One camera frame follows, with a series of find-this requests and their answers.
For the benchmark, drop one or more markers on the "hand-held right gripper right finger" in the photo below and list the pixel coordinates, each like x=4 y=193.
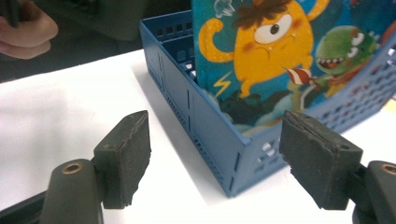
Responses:
x=317 y=158

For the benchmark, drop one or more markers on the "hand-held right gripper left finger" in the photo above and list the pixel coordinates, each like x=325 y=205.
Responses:
x=124 y=161

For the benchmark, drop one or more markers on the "blue plastic basket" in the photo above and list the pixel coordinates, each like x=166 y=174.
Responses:
x=211 y=130

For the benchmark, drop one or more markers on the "colourful monster picture book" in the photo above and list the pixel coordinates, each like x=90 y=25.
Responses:
x=267 y=56

